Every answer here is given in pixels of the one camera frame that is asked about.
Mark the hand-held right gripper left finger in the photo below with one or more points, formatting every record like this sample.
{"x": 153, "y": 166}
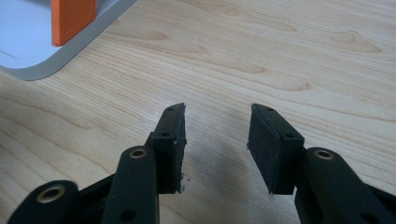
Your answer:
{"x": 169, "y": 149}

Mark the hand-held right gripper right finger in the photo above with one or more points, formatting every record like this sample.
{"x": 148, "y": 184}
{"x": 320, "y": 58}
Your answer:
{"x": 267, "y": 155}

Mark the orange block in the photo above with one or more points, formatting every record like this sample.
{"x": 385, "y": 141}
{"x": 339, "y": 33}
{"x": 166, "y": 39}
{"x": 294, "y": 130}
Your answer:
{"x": 71, "y": 18}

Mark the white board with grey rim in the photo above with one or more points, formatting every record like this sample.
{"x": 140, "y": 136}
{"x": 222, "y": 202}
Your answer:
{"x": 21, "y": 43}

